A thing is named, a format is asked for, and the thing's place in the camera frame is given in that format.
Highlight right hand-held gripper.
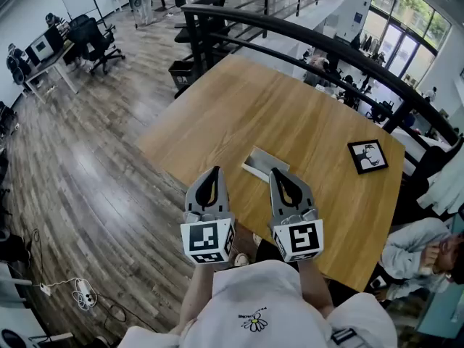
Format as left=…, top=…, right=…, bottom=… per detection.
left=268, top=167, right=325, bottom=264

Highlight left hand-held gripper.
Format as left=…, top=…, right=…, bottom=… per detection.
left=180, top=165, right=236, bottom=266

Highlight white rectangular block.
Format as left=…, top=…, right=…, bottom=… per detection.
left=241, top=146, right=291, bottom=180

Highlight person's right forearm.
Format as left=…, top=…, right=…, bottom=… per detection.
left=297, top=261, right=335, bottom=318

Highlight person's left forearm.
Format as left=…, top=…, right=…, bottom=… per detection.
left=179, top=265, right=215, bottom=326

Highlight person's black trousers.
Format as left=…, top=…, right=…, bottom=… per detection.
left=255, top=239, right=287, bottom=264

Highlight person's white t-shirt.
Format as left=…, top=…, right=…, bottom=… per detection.
left=119, top=259, right=398, bottom=348

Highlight black trash bin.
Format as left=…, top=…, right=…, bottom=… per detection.
left=167, top=59, right=197, bottom=91

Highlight white power strip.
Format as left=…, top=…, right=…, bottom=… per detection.
left=72, top=278, right=98, bottom=310

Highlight light hanging jacket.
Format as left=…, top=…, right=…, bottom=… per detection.
left=416, top=145, right=464, bottom=218

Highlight black metal railing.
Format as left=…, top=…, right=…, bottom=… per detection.
left=180, top=2, right=463, bottom=175

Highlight glass entrance doors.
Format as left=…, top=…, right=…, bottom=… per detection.
left=362, top=0, right=454, bottom=86

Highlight black office chair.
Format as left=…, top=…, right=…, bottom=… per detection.
left=67, top=15, right=126, bottom=75

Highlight white-legged desk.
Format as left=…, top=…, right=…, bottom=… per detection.
left=22, top=40, right=80, bottom=105

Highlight white desk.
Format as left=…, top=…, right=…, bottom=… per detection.
left=0, top=262, right=75, bottom=348

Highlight black computer monitor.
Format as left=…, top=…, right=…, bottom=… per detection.
left=24, top=25, right=65, bottom=67

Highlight whiteboard on stand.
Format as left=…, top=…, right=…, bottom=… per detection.
left=60, top=0, right=108, bottom=28

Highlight dark round fan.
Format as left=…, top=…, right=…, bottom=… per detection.
left=0, top=328, right=28, bottom=348

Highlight black picture frame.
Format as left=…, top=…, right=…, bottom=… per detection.
left=347, top=138, right=389, bottom=175

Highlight black floor cable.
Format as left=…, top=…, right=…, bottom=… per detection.
left=94, top=292, right=157, bottom=334

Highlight person's grey harness strap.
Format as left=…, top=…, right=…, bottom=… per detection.
left=330, top=326, right=358, bottom=346

